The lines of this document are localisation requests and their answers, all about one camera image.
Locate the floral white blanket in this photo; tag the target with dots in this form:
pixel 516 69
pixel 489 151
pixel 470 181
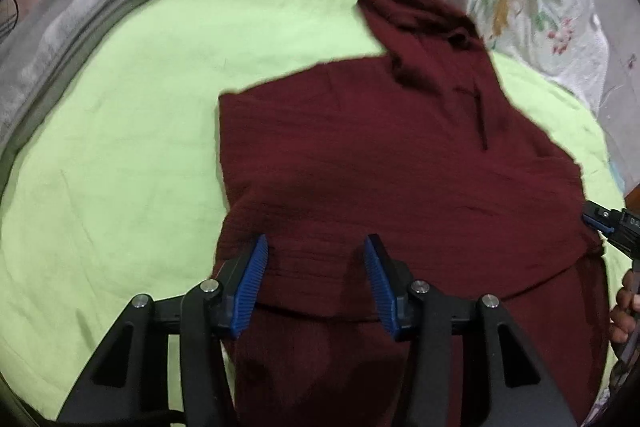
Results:
pixel 525 7

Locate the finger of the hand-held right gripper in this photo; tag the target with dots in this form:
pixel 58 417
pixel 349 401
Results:
pixel 596 216

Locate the person's right hand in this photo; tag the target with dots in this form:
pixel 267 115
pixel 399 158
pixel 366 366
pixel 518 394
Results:
pixel 625 322

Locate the maroon hoodie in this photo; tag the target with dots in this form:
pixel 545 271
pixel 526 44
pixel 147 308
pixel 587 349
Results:
pixel 375 157

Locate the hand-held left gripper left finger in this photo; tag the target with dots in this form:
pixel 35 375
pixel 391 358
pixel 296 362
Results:
pixel 247 289

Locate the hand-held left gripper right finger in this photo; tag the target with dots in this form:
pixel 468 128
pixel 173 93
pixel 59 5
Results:
pixel 384 292

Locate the folded grey cloth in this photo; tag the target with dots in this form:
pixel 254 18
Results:
pixel 60 37

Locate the light green bed sheet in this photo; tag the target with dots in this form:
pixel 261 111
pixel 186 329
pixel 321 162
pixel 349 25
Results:
pixel 125 157

